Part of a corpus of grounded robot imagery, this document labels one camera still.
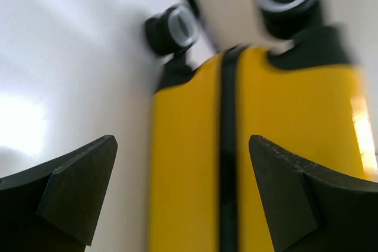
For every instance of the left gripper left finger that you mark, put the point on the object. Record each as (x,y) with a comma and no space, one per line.
(55,206)

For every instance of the yellow Pikachu suitcase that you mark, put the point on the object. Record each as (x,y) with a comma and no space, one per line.
(308,100)

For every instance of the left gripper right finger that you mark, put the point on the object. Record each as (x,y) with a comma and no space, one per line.
(309,207)

